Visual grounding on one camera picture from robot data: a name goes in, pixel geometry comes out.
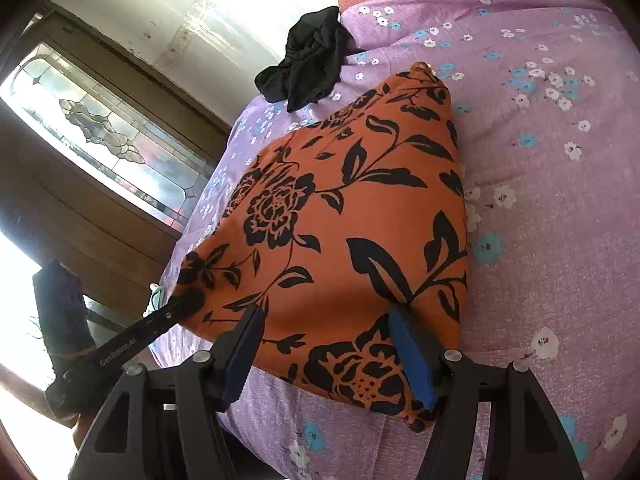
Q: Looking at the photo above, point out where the orange black floral garment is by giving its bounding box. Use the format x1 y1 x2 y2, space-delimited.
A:
174 63 468 432

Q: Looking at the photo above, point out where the stained glass wooden door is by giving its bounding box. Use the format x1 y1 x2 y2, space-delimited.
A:
1 2 230 318

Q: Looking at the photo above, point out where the purple floral bed sheet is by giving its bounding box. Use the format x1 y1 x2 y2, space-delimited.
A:
153 0 639 479

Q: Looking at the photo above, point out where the black crumpled garment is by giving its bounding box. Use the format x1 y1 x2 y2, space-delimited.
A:
254 6 352 113

